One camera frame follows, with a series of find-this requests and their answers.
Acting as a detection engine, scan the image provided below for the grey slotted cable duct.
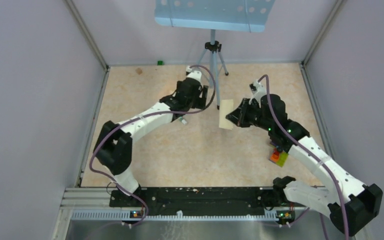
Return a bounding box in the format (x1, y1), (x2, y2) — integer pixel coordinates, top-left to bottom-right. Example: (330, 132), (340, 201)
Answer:
(71, 209), (279, 222)

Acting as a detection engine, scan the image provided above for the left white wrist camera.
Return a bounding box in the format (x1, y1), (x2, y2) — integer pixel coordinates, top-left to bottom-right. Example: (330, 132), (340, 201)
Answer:
(185, 65), (202, 82)

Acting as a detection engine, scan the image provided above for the cream letter paper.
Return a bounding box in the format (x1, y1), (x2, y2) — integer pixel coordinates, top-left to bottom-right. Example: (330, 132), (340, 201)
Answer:
(218, 99), (234, 130)

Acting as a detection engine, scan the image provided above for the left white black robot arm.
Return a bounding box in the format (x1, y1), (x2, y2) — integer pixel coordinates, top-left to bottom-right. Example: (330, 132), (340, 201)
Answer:
(93, 77), (209, 207)

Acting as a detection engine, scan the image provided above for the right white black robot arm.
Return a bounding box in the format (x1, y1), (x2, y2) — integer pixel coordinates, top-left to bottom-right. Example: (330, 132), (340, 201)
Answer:
(225, 94), (383, 237)

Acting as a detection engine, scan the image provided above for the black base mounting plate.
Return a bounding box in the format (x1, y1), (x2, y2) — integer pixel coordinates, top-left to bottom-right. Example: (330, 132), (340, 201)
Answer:
(109, 186), (282, 217)

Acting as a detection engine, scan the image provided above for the blue music stand tray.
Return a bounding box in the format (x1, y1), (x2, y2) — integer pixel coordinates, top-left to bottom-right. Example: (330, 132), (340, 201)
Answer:
(154, 0), (275, 33)

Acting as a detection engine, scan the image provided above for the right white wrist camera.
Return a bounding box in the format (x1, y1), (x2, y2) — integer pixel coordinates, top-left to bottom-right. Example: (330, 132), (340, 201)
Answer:
(248, 79), (267, 104)

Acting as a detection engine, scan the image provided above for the grey tripod stand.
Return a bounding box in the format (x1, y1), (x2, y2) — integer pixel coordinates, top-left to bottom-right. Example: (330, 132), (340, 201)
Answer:
(197, 29), (229, 110)

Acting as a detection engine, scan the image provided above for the colourful toy block stack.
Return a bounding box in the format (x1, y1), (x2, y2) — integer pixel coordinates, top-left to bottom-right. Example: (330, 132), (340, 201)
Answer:
(268, 141), (289, 168)

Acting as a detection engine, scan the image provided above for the green white glue stick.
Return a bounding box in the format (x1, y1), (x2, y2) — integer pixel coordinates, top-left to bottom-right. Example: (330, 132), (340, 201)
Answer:
(178, 117), (188, 125)

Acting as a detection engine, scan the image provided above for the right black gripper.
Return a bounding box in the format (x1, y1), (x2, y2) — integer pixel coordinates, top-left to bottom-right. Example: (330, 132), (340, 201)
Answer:
(226, 98), (273, 132)

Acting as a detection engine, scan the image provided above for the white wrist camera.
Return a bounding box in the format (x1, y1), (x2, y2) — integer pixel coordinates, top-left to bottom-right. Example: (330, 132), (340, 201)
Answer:
(248, 79), (267, 104)
(185, 65), (202, 82)

